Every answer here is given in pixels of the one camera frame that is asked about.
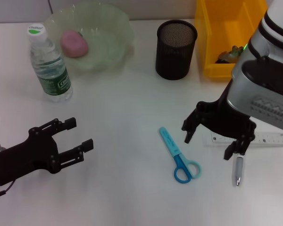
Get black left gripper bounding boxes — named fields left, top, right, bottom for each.
left=0, top=117, right=94, bottom=187

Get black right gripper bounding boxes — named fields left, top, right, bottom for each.
left=181, top=89, right=257, bottom=161

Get clear green-label water bottle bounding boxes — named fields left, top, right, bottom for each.
left=27, top=23, right=74, bottom=103

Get green plastic wrapper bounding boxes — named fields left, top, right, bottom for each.
left=214, top=45, right=245, bottom=64

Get pink toy peach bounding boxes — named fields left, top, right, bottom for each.
left=60, top=29, right=89, bottom=59

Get grey click pen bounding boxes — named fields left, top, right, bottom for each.
left=234, top=154, right=245, bottom=187

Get blue capped scissors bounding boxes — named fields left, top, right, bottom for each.
left=158, top=126, right=202, bottom=184

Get clear plastic ruler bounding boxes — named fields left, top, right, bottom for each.
left=204, top=131, right=283, bottom=148

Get black mesh pen holder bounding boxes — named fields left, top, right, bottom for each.
left=155, top=20, right=198, bottom=81

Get translucent green fruit plate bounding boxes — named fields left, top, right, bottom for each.
left=43, top=2, right=136, bottom=73

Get yellow plastic bin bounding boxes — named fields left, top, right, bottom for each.
left=194, top=0, right=269, bottom=82

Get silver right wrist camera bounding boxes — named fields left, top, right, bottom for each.
left=226, top=57, right=283, bottom=135

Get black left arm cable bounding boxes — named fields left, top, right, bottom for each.
left=0, top=180, right=14, bottom=201

